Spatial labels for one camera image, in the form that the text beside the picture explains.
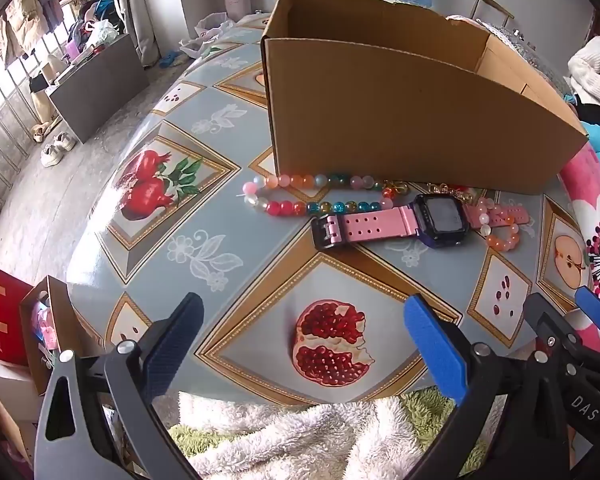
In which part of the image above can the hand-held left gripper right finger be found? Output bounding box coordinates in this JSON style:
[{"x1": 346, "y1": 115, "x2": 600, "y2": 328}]
[{"x1": 404, "y1": 294, "x2": 571, "y2": 480}]

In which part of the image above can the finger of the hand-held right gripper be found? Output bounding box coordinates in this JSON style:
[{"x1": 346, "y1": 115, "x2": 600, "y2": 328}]
[
  {"x1": 575, "y1": 287, "x2": 600, "y2": 381},
  {"x1": 522, "y1": 292, "x2": 600, "y2": 480}
]

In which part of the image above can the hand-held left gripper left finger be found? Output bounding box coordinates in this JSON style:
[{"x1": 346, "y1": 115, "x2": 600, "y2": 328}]
[{"x1": 34, "y1": 291, "x2": 205, "y2": 480}]

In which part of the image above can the pink bead bracelet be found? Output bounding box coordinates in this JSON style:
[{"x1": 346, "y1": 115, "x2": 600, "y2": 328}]
[{"x1": 472, "y1": 197, "x2": 523, "y2": 251}]

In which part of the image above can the pink strap wristwatch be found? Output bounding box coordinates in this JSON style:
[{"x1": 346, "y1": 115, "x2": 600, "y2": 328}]
[{"x1": 311, "y1": 193, "x2": 530, "y2": 252}]

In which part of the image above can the multicolour glass bead bracelet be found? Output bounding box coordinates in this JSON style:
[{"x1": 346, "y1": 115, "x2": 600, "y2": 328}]
[{"x1": 242, "y1": 172, "x2": 411, "y2": 218}]

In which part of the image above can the pink floral blanket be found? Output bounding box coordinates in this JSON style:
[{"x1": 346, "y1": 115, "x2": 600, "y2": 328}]
[{"x1": 560, "y1": 145, "x2": 600, "y2": 361}]

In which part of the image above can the small cardboard floor box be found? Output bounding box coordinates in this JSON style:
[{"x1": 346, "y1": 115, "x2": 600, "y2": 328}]
[{"x1": 19, "y1": 275, "x2": 88, "y2": 396}]

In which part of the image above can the white fleece robe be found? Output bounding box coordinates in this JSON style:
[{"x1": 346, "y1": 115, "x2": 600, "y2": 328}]
[{"x1": 170, "y1": 387, "x2": 486, "y2": 480}]

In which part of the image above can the red gift bag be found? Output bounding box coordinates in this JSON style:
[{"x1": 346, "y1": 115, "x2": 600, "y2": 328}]
[{"x1": 0, "y1": 268, "x2": 35, "y2": 366}]

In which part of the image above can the grey cabinet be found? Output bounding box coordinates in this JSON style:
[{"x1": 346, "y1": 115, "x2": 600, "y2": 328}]
[{"x1": 47, "y1": 34, "x2": 148, "y2": 144}]

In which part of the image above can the silver sequin pillow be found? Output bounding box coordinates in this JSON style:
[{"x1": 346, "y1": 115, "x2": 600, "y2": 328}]
[{"x1": 475, "y1": 17, "x2": 541, "y2": 56}]

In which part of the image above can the metal window railing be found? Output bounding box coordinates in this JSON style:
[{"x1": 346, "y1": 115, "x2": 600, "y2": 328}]
[{"x1": 0, "y1": 35, "x2": 51, "y2": 196}]

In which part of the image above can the white plastic bag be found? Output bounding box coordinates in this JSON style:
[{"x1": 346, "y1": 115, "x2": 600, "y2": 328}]
[{"x1": 180, "y1": 12, "x2": 241, "y2": 58}]

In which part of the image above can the pile of clothes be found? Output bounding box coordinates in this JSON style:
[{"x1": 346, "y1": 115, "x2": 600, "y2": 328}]
[{"x1": 67, "y1": 0, "x2": 123, "y2": 61}]

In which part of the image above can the grey curtain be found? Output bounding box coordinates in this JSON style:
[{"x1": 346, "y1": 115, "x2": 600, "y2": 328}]
[{"x1": 105, "y1": 0, "x2": 163, "y2": 66}]

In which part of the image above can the brown hanging coat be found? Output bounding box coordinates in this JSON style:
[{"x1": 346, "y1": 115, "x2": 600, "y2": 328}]
[{"x1": 0, "y1": 0, "x2": 46, "y2": 56}]

